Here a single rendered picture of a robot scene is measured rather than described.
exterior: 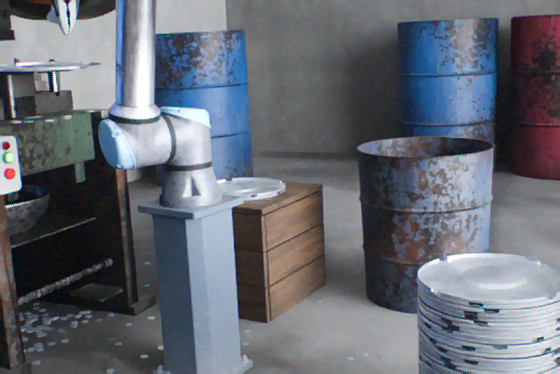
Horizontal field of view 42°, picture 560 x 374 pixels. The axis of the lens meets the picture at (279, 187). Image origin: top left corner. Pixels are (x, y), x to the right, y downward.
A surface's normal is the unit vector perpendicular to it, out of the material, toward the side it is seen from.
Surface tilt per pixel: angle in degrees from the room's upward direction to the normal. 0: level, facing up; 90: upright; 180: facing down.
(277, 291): 90
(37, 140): 90
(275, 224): 90
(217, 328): 90
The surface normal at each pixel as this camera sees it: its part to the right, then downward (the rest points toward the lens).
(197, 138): 0.61, 0.13
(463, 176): 0.35, 0.21
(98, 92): 0.89, 0.05
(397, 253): -0.58, 0.22
